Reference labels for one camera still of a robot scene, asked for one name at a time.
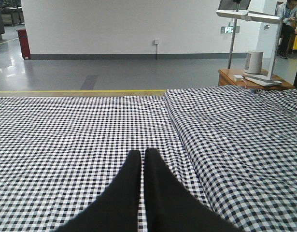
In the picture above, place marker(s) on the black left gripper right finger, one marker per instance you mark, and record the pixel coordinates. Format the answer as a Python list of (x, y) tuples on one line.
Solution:
[(170, 207)]

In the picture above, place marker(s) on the white cylindrical speaker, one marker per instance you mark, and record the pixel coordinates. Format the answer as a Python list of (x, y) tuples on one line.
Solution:
[(253, 64)]

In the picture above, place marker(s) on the checkered bed sheet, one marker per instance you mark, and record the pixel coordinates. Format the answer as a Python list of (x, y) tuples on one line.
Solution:
[(57, 155)]

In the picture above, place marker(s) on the seated person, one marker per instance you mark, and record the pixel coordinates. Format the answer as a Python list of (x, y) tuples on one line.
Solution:
[(288, 13)]

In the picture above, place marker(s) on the checkered duvet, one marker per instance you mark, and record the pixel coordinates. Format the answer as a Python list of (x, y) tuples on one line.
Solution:
[(243, 146)]

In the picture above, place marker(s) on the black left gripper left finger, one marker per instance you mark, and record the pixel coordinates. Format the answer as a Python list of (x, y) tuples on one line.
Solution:
[(116, 209)]

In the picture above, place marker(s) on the red cabinet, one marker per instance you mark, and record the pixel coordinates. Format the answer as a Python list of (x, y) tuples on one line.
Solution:
[(24, 45)]

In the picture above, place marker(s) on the metal stand pole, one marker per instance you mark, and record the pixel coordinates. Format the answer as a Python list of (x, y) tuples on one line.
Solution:
[(233, 35)]

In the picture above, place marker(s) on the wall socket box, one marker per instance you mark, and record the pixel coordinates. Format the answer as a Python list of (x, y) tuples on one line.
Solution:
[(156, 42)]

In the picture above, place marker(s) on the white charger block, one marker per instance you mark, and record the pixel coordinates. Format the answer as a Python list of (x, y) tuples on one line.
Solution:
[(238, 77)]

